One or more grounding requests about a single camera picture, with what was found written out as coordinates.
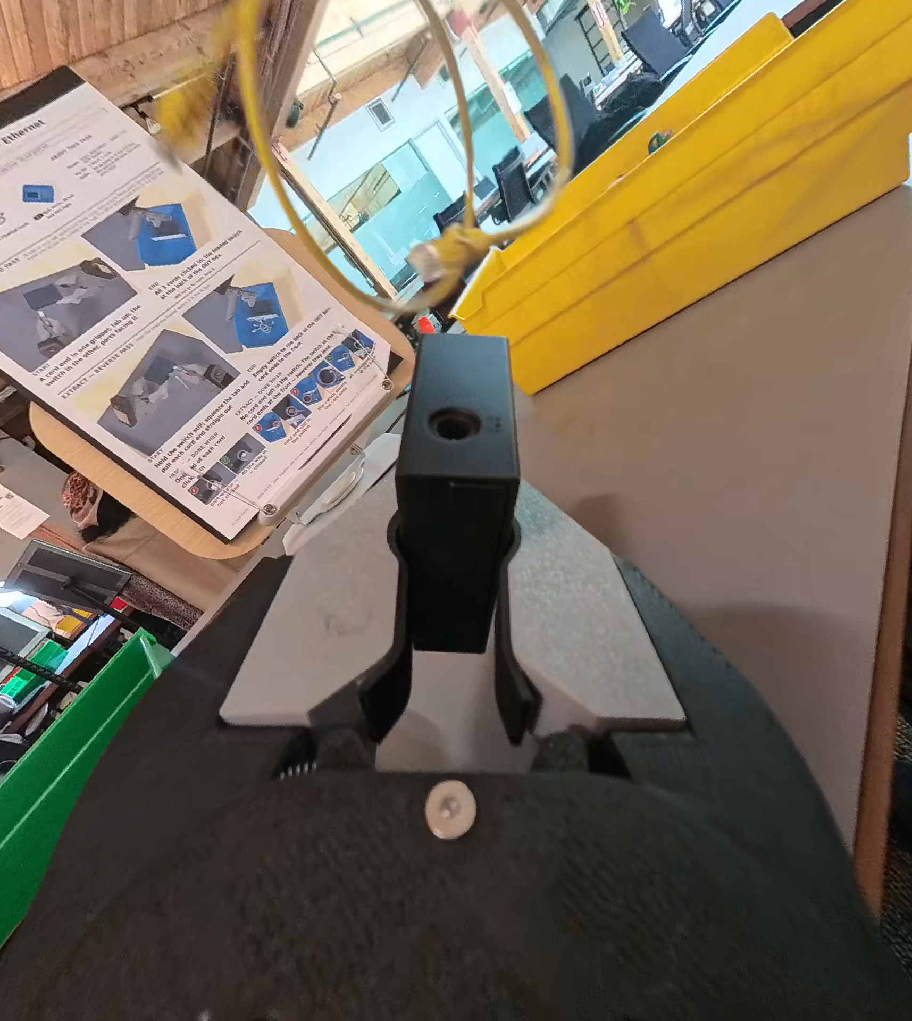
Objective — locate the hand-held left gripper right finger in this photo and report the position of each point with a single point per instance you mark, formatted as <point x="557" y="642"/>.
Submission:
<point x="583" y="638"/>

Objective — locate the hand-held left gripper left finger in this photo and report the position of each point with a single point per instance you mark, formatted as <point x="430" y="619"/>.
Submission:
<point x="320" y="630"/>

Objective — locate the black network switch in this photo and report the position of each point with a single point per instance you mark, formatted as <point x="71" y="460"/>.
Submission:
<point x="456" y="518"/>

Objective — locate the green plastic bin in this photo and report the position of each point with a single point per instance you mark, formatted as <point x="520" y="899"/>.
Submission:
<point x="41" y="798"/>

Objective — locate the yellow plastic bin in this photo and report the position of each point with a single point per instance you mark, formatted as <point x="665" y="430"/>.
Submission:
<point x="703" y="239"/>

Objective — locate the white stand base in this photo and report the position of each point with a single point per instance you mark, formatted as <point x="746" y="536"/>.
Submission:
<point x="376" y="470"/>

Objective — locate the wooden display board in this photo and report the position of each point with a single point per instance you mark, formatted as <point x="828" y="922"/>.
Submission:
<point x="145" y="518"/>

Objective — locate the small white card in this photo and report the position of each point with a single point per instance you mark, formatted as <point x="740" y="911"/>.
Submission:
<point x="13" y="510"/>

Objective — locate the printed instruction sheet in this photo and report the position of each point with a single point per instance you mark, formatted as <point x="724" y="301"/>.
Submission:
<point x="105" y="279"/>

